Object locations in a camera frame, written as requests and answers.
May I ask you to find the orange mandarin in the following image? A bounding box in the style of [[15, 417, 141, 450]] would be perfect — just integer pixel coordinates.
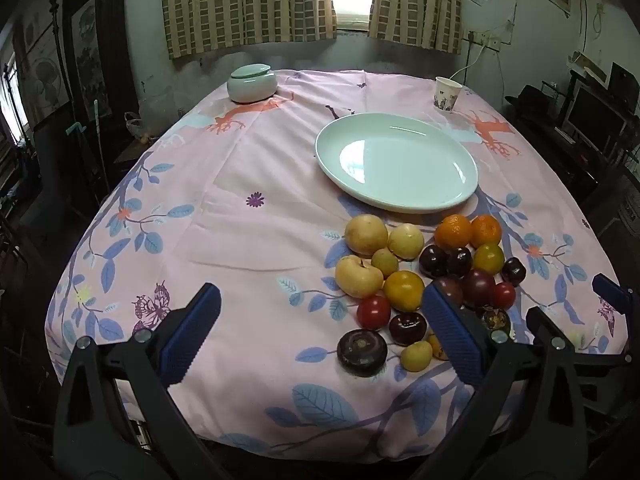
[[434, 214, 473, 250], [470, 214, 502, 249]]

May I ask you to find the white broom handle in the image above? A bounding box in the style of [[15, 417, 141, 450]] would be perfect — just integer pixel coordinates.
[[93, 100, 108, 196]]

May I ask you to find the small red tomato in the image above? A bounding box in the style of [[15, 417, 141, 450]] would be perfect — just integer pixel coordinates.
[[492, 282, 517, 310]]

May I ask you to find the pale green oval plate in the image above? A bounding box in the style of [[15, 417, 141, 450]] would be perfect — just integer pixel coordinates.
[[315, 112, 479, 215]]

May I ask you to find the small green yellow fruit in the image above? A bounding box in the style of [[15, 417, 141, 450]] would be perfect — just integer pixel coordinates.
[[371, 248, 400, 277]]

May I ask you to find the wooden side table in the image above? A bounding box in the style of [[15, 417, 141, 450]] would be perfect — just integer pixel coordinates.
[[114, 132, 166, 171]]

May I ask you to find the dark red plum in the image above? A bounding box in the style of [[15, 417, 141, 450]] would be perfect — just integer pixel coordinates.
[[433, 276, 466, 308]]

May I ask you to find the narrow checked curtain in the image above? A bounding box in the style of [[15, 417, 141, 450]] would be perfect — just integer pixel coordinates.
[[369, 0, 463, 54]]

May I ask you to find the small dark purple mangosteen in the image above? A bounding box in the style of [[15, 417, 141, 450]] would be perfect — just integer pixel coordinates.
[[481, 308, 512, 335]]

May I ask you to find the black speaker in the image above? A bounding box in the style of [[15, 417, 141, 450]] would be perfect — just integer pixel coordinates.
[[607, 61, 640, 106]]

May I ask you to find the large dark red tomato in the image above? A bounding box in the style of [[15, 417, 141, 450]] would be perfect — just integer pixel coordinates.
[[461, 269, 497, 309]]

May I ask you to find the yellow green tomato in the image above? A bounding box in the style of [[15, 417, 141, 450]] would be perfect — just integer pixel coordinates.
[[473, 243, 505, 276]]

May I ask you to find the computer monitor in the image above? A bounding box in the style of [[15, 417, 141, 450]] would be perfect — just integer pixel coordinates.
[[565, 82, 628, 153]]

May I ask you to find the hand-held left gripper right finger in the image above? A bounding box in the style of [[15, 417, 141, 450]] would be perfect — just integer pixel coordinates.
[[421, 282, 591, 480]]

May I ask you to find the yellow dimpled apple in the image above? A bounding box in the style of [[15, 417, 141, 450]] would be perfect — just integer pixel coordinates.
[[335, 255, 384, 299]]

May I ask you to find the large dark purple mangosteen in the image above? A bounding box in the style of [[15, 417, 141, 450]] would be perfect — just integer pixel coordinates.
[[336, 329, 389, 378]]

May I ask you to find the pale green lidded jar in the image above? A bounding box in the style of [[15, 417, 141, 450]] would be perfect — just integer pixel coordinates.
[[227, 63, 277, 104]]

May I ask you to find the printed paper cup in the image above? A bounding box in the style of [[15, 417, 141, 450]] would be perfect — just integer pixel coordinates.
[[433, 76, 462, 112]]

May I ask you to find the tan cardboard box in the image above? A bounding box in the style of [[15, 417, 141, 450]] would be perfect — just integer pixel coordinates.
[[567, 50, 608, 86]]

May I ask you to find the pink leaf print tablecloth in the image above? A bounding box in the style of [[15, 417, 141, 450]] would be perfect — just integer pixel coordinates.
[[45, 69, 630, 461]]

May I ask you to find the dark purple plum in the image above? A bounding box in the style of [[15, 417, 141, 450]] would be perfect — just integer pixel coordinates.
[[389, 312, 428, 347], [501, 257, 527, 287], [418, 244, 449, 278], [446, 247, 473, 278]]

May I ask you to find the large yellow pear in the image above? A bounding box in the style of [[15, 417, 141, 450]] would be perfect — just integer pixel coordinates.
[[344, 214, 389, 256]]

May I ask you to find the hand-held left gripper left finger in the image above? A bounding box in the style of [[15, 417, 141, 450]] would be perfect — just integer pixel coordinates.
[[52, 282, 223, 480]]

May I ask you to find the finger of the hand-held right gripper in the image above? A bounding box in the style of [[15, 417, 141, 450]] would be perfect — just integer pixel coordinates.
[[592, 272, 632, 313], [525, 305, 569, 345]]

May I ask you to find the black hat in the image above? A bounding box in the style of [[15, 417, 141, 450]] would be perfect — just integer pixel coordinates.
[[505, 85, 556, 116]]

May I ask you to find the wide checked curtain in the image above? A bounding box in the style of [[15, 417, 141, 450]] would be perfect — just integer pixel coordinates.
[[160, 0, 338, 60]]

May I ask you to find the wall scroll painting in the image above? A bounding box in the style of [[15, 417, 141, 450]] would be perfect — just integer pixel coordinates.
[[70, 0, 108, 111]]

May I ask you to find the black computer desk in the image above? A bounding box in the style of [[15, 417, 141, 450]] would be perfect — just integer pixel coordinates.
[[505, 92, 640, 201]]

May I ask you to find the medium yellow pear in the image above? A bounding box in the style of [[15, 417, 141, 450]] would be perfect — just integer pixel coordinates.
[[387, 223, 425, 261]]

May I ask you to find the white wall power strip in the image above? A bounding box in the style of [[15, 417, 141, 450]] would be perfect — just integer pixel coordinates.
[[465, 30, 503, 52]]

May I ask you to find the black mesh chair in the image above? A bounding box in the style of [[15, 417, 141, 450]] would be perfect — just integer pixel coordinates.
[[585, 160, 640, 261]]

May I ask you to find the yellow orange tomato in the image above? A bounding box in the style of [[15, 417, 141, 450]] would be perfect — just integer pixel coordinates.
[[383, 270, 426, 312]]

